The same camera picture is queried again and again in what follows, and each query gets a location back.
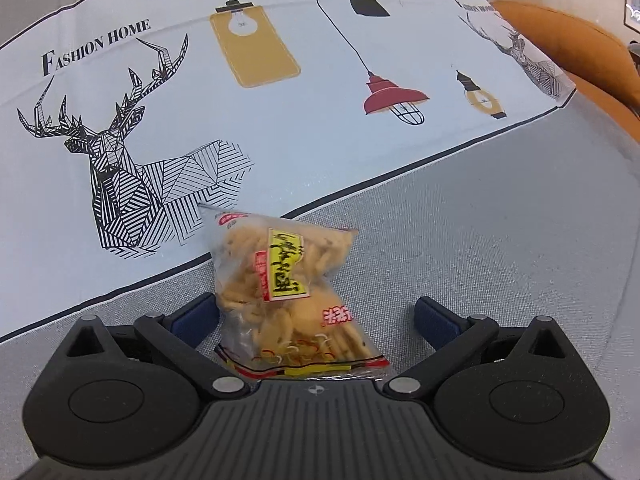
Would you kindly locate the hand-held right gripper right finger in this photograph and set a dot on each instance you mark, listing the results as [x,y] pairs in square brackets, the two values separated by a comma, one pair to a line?
[436,321]

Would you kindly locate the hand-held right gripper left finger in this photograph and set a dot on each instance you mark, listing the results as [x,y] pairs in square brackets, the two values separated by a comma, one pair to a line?
[192,319]

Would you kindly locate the clear bag of yellow crisps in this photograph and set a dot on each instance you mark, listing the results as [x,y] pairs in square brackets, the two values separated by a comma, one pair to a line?
[280,300]

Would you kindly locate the printed cloth with deer and lamps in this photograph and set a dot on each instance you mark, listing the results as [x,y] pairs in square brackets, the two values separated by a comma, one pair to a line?
[325,135]

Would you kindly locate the orange sofa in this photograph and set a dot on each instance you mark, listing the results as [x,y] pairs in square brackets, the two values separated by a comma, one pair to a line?
[590,50]

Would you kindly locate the dark framed wall picture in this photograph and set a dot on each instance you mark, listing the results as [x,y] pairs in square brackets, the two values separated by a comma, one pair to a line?
[633,5]

